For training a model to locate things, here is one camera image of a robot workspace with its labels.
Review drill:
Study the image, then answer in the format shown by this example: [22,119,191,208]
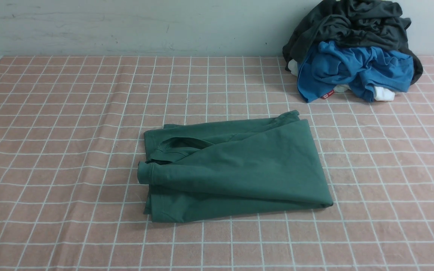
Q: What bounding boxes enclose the blue crumpled garment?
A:
[297,41,415,103]

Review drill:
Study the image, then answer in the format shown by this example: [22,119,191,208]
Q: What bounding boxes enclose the dark grey crumpled garment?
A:
[282,0,423,84]

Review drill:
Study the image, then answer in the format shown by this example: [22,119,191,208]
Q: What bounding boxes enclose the pink grid tablecloth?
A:
[0,56,434,271]

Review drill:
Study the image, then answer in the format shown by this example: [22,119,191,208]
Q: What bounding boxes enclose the green long-sleeve top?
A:
[138,110,333,223]

